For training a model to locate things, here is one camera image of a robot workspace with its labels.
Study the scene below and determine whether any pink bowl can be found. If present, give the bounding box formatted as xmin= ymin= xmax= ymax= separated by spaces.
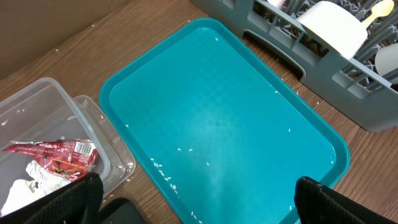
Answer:
xmin=267 ymin=0 xmax=285 ymax=9

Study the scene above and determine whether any clear plastic bin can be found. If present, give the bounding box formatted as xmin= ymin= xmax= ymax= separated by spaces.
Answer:
xmin=1 ymin=78 xmax=136 ymax=212

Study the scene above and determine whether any black tray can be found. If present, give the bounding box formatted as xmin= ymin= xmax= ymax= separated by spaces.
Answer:
xmin=98 ymin=198 xmax=147 ymax=224

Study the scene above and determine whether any white cup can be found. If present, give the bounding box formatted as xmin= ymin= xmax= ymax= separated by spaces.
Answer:
xmin=375 ymin=44 xmax=397 ymax=84

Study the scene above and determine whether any grey dish rack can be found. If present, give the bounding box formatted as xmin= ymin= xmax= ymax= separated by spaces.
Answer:
xmin=191 ymin=0 xmax=397 ymax=132

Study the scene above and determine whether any red snack wrapper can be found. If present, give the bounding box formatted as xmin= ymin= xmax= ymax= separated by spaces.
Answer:
xmin=3 ymin=139 xmax=99 ymax=181

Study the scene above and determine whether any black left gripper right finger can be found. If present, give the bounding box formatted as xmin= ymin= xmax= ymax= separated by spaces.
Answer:
xmin=294 ymin=176 xmax=395 ymax=224

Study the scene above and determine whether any yellow plastic spoon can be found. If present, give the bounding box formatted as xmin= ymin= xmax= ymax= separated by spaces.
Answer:
xmin=361 ymin=0 xmax=394 ymax=29

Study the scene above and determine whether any teal tray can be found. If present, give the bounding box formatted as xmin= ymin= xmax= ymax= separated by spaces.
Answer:
xmin=98 ymin=18 xmax=350 ymax=223

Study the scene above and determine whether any white tissue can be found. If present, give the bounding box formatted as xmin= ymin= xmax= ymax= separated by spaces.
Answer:
xmin=1 ymin=160 xmax=71 ymax=217

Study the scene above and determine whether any white bowl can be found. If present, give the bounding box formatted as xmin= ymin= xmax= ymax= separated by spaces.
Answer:
xmin=297 ymin=1 xmax=373 ymax=60

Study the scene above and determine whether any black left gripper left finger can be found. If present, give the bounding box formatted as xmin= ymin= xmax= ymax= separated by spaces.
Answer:
xmin=1 ymin=172 xmax=104 ymax=224

